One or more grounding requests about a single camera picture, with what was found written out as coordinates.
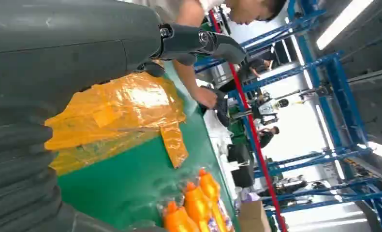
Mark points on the purple white plastic bag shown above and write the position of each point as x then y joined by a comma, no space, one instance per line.
247,196

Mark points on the green table mat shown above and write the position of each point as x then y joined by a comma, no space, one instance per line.
130,189

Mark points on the silver metal drum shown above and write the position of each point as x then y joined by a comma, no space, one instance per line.
221,74

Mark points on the steel support pole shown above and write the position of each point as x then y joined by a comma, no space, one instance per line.
293,93

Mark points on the standing background person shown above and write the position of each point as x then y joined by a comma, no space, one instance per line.
266,137

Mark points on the grey ceiling rail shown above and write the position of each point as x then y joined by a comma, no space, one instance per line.
373,75

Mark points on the red pole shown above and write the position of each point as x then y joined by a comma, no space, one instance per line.
258,144

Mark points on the blue steel rack frame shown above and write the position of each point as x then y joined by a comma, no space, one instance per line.
346,96

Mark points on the yellow plastic sheet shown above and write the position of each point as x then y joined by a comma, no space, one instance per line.
114,105

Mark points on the green crate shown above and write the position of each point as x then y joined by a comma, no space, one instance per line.
237,126

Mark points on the seated background person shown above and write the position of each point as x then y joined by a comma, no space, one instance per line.
252,69

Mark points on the ribbed grey robot left arm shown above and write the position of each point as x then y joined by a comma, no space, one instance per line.
14,179

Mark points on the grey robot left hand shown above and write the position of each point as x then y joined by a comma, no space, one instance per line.
66,38

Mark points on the cardboard box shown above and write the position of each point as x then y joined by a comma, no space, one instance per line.
253,217

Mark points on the orange drink bottle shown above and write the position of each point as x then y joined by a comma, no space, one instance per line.
178,221
210,189
196,206

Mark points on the black box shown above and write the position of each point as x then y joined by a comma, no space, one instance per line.
239,154
243,176

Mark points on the black equipment case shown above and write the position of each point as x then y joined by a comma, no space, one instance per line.
222,107

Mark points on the black machine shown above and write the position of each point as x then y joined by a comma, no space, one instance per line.
287,188

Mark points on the white humanoid robot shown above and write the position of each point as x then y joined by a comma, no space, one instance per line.
269,109

